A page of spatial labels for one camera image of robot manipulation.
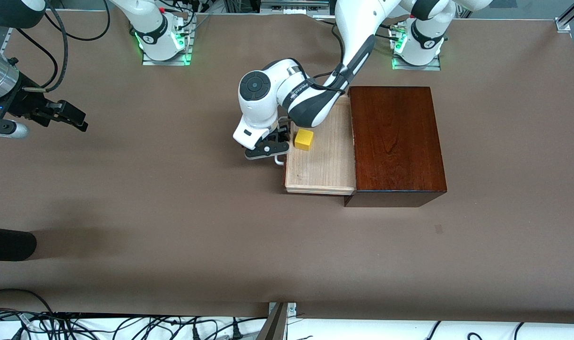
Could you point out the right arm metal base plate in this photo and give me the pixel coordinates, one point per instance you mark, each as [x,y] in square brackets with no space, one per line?
[166,62]

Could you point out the dark metal profile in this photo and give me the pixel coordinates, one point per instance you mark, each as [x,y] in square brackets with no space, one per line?
[275,326]

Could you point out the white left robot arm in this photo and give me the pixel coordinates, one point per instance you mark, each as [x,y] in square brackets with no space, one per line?
[279,82]

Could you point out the brown paper table cover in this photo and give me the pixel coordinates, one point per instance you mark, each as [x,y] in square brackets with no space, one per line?
[173,212]

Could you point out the dark brown wooden cabinet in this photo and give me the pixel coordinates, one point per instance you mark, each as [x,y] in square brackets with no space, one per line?
[400,141]

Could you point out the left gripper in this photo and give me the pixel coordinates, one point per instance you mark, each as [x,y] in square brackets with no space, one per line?
[281,135]

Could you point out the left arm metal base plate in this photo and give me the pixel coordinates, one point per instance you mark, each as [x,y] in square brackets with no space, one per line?
[433,66]

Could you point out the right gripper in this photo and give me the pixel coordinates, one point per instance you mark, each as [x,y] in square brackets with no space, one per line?
[23,105]

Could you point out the white power strip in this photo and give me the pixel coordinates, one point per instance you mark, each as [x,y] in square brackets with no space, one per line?
[291,8]

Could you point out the aluminium corner profile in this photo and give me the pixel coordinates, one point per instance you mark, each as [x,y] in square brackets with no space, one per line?
[563,24]

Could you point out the silver metal bracket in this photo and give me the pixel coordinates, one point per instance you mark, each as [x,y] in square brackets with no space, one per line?
[291,309]

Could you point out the aluminium table edge profile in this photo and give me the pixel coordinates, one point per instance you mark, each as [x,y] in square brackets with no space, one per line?
[2,43]

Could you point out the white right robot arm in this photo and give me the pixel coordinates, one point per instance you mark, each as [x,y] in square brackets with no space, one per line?
[149,28]

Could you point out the black cylinder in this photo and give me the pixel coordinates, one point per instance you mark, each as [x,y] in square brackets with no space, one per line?
[8,243]

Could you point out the yellow block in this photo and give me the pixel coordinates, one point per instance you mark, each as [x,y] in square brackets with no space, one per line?
[304,140]

